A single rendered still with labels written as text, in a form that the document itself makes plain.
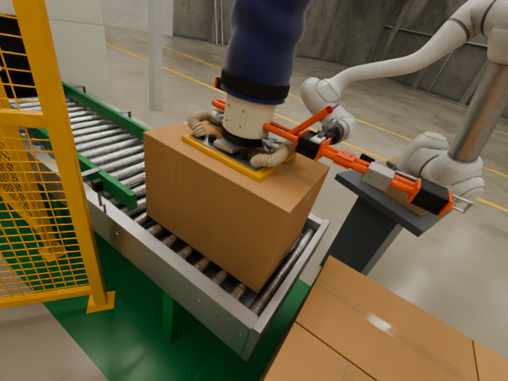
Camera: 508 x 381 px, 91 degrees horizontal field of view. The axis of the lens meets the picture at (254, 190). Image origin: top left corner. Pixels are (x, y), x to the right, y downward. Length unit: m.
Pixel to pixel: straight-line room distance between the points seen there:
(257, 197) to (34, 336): 1.25
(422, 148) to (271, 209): 0.93
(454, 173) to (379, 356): 0.77
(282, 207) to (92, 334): 1.15
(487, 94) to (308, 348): 1.03
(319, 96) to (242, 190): 0.53
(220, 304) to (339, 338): 0.43
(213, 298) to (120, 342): 0.71
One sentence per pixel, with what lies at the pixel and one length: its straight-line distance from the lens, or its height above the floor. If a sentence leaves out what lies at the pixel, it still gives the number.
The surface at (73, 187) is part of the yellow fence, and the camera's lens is 1.06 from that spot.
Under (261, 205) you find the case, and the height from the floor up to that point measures 0.92.
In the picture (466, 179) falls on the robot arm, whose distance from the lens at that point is 1.34.
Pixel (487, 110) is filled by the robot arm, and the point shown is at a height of 1.27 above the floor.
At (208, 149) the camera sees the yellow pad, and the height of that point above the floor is 0.97.
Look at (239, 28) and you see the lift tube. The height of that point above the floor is 1.33.
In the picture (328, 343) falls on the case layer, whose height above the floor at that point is 0.54.
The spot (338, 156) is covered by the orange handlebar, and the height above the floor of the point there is 1.08.
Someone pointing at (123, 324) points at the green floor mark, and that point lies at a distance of 1.55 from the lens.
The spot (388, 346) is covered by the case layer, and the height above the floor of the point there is 0.54.
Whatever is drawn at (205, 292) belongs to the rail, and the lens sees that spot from 0.91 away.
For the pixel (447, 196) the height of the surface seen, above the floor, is 1.10.
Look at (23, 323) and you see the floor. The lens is 1.69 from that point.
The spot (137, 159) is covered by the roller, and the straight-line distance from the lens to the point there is 1.64.
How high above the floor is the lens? 1.36
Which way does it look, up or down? 34 degrees down
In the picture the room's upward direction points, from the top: 15 degrees clockwise
